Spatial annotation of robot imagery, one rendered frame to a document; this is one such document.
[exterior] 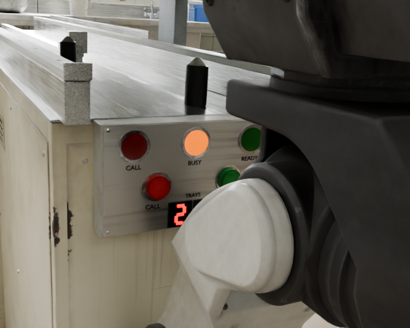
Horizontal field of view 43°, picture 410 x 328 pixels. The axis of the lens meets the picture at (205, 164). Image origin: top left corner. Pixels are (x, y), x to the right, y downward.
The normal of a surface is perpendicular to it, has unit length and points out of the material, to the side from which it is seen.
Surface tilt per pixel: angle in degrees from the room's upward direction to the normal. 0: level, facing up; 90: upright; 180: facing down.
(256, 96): 90
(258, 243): 90
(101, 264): 90
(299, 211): 62
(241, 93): 90
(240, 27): 123
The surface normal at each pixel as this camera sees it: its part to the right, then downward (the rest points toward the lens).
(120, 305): 0.44, 0.27
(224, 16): -0.78, 0.58
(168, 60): -0.89, 0.07
